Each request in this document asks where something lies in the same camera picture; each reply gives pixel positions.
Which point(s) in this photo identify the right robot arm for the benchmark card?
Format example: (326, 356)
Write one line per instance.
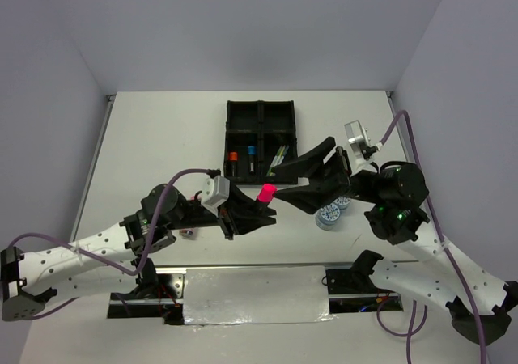
(477, 302)

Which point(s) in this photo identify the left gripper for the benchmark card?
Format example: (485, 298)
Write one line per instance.
(243, 218)

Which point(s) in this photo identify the pink bottle of pens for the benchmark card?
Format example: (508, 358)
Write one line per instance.
(190, 233)

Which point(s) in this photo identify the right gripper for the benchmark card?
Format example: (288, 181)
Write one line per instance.
(334, 177)

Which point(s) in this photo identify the black compartment tray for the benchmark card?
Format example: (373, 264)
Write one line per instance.
(267, 125)

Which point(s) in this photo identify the blue slim pen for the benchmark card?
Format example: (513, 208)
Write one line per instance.
(284, 154)

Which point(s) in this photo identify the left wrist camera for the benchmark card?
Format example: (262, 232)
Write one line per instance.
(214, 193)

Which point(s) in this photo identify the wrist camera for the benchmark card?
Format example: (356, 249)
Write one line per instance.
(214, 193)
(360, 150)

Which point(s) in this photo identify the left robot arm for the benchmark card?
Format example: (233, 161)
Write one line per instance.
(117, 259)

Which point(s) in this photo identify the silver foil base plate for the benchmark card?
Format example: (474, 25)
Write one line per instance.
(256, 295)

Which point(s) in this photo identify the orange tip black highlighter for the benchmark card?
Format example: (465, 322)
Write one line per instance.
(233, 168)

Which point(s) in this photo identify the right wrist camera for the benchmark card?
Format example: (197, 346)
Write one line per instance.
(360, 150)

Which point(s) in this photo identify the pink tip black highlighter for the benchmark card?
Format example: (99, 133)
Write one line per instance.
(261, 207)

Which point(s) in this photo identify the green slim pen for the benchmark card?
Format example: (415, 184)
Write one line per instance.
(280, 154)

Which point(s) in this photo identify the pink highlighter cap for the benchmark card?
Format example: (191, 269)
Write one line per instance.
(266, 195)

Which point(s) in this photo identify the blue tip black highlighter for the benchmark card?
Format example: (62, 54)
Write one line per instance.
(251, 164)

